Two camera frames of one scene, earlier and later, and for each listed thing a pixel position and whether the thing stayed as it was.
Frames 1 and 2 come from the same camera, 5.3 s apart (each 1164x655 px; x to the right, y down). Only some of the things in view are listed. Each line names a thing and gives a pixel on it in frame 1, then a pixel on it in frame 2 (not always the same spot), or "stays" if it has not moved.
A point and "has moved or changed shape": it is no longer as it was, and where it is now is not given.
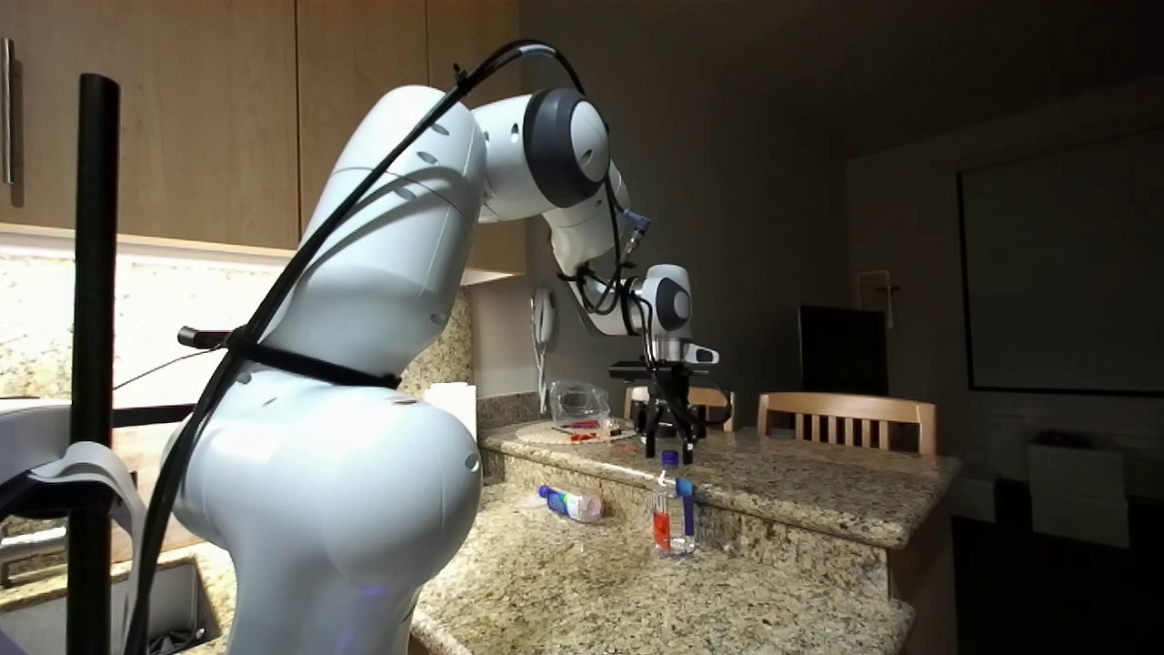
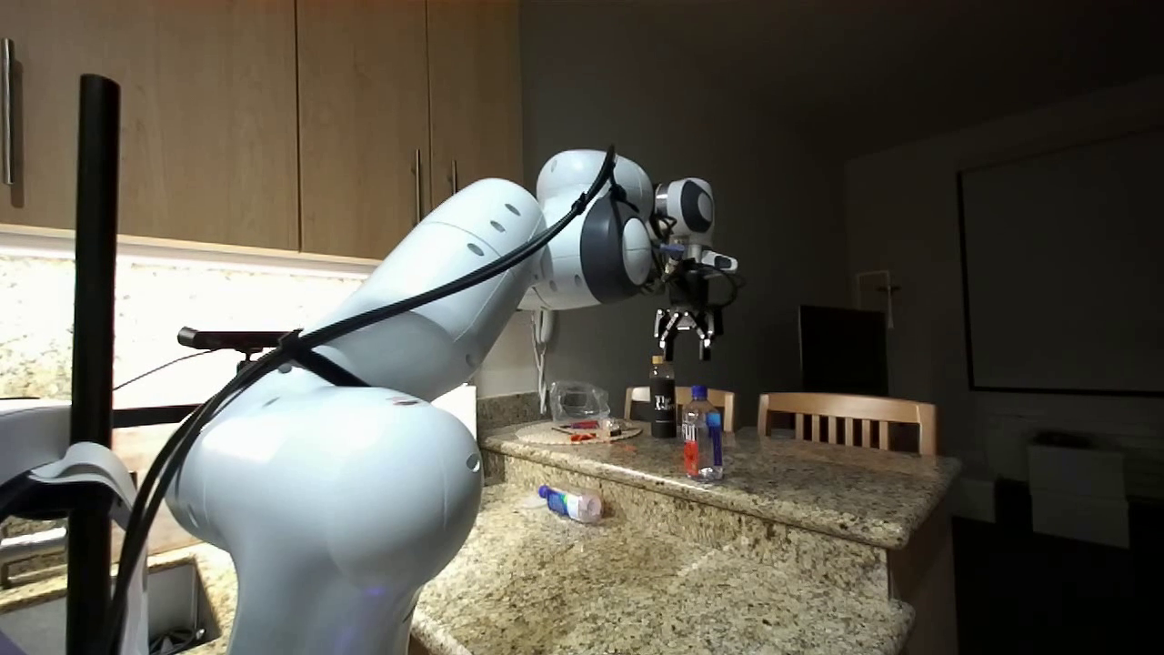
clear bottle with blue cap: (662, 499) has moved or changed shape
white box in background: (1078, 494) stays
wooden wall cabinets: (235, 119) stays
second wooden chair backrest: (720, 406) stays
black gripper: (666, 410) to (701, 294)
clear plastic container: (575, 406) stays
